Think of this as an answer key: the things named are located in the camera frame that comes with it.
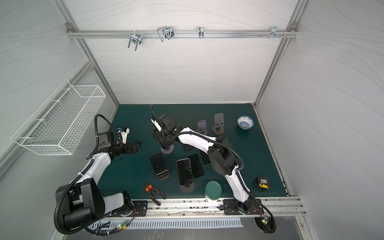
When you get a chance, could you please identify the black smartphone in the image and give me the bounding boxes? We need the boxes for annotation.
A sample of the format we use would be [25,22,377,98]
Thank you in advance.
[176,159,193,186]
[149,152,169,175]
[188,154,205,179]

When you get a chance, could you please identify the blue edged smartphone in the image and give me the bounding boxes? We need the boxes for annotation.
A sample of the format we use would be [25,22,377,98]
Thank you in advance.
[199,150,211,166]

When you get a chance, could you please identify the brown round phone stand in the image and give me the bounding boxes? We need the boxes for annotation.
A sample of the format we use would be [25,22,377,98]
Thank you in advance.
[211,113,225,135]

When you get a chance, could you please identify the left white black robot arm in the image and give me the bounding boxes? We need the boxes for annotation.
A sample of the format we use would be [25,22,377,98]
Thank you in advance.
[54,127,141,235]

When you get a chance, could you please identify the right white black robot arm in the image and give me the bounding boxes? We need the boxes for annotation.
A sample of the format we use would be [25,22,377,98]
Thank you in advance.
[151,112,264,215]

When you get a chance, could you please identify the lilac phone stand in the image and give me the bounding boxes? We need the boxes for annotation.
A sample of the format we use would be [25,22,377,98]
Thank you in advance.
[196,120,208,135]

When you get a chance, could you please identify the dark stand front left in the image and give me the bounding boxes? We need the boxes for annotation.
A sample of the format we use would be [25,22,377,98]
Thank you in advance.
[156,170,170,181]

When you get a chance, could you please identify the dark round phone stand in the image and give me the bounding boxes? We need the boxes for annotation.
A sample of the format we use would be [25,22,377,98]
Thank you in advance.
[180,182,195,194]

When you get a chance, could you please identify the orange black pliers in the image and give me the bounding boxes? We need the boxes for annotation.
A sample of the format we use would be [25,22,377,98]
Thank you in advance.
[143,182,166,206]

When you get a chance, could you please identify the green table mat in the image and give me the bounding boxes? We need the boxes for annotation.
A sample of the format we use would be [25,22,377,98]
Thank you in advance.
[98,104,287,199]

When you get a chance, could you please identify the green lid jar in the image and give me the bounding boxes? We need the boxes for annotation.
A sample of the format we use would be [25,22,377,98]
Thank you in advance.
[205,181,222,203]

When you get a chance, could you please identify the blue white porcelain bowl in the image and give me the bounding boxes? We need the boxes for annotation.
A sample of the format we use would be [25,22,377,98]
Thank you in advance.
[237,115,254,130]

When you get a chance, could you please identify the left metal clamp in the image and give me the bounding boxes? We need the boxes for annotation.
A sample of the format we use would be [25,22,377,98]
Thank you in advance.
[128,32,142,51]

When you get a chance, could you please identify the metal clamp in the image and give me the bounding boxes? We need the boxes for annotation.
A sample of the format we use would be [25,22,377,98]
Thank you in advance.
[260,27,286,39]
[128,32,142,51]
[157,26,175,42]
[198,27,204,39]

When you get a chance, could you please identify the yellow black tape measure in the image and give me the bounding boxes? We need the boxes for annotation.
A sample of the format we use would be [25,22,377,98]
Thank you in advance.
[257,176,270,190]

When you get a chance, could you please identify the right metal clamp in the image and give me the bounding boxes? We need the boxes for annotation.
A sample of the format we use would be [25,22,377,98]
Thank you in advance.
[260,27,286,39]

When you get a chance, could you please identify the white wire basket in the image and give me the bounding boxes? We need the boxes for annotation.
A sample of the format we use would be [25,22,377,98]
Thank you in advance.
[11,80,106,156]

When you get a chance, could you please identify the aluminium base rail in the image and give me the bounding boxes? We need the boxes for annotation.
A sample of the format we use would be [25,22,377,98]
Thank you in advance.
[133,197,307,219]

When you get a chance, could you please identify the white slotted cable duct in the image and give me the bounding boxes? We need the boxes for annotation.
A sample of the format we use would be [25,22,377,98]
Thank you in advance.
[89,218,244,231]

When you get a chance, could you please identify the aluminium cross rail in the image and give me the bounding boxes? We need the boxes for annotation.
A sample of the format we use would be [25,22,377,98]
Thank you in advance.
[67,29,298,39]

